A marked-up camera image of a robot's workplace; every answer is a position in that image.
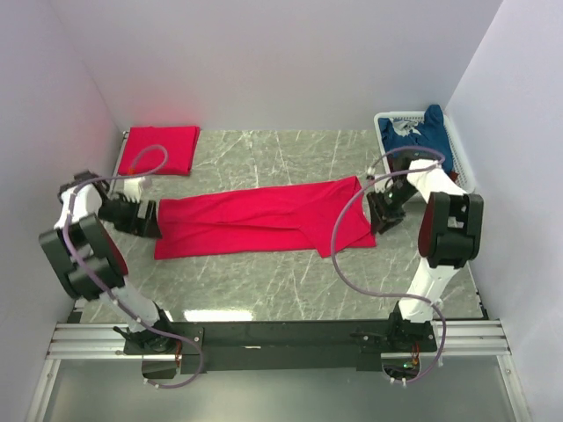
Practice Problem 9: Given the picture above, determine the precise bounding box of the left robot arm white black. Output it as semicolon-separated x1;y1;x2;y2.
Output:
39;171;176;353

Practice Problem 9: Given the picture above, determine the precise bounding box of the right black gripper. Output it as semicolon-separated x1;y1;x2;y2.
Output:
366;180;419;235

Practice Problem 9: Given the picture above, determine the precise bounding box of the blue t-shirt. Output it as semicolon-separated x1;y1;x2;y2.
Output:
377;105;454;173

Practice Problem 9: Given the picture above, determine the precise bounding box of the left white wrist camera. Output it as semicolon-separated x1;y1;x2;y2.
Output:
118;177;151;202

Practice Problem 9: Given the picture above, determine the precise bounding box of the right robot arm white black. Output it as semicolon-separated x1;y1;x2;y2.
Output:
364;151;484;353

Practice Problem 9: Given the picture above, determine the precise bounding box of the white plastic basket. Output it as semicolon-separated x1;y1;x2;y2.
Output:
374;111;476;193

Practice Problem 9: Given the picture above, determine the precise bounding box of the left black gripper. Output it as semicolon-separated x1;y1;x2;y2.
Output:
99;193;163;238

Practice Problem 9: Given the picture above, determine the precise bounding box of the folded red t-shirt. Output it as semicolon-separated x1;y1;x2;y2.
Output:
118;126;201;176

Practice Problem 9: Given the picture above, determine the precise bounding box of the aluminium rail frame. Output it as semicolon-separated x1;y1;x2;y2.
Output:
26;263;533;422

